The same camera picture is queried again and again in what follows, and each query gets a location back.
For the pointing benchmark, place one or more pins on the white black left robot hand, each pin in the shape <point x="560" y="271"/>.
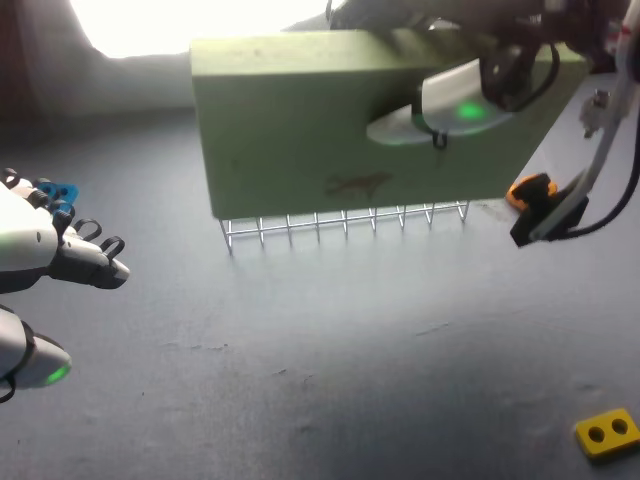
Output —
<point x="25" y="240"/>

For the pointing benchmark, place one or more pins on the light green hardcover book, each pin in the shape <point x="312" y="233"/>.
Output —
<point x="290" y="130"/>

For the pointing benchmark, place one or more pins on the blue square peg block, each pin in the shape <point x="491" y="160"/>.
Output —
<point x="68" y="190"/>

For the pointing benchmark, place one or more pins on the grey table cloth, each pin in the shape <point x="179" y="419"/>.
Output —
<point x="320" y="350"/>

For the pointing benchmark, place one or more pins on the yellow two-hole block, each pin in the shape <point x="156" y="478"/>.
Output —
<point x="607" y="432"/>

